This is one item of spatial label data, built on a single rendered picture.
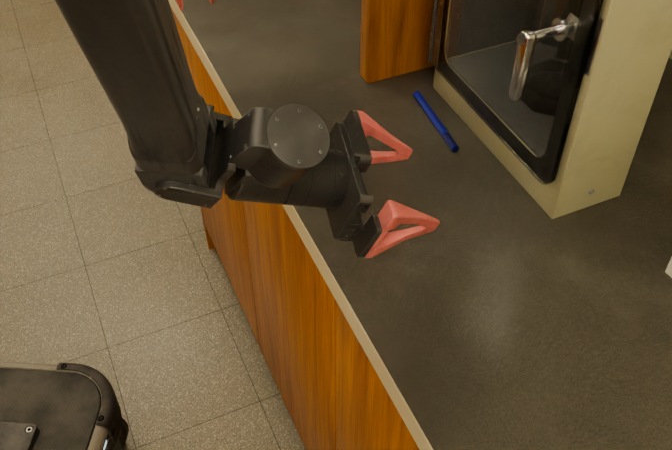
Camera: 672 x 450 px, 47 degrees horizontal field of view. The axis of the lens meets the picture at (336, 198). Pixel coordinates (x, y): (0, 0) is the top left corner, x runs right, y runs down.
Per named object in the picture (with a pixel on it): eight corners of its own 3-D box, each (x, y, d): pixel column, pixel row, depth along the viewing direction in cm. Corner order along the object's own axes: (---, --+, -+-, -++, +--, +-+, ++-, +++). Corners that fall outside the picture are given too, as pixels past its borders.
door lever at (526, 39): (553, 95, 91) (540, 83, 93) (570, 24, 85) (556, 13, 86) (514, 106, 90) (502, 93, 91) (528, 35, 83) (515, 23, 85)
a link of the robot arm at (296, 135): (163, 109, 72) (150, 196, 69) (198, 55, 62) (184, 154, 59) (283, 139, 76) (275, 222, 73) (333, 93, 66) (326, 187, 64)
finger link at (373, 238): (438, 166, 78) (354, 156, 74) (460, 222, 73) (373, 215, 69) (408, 208, 82) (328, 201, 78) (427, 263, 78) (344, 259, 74)
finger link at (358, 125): (418, 117, 82) (338, 105, 78) (438, 167, 77) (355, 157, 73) (391, 160, 86) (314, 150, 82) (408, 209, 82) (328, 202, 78)
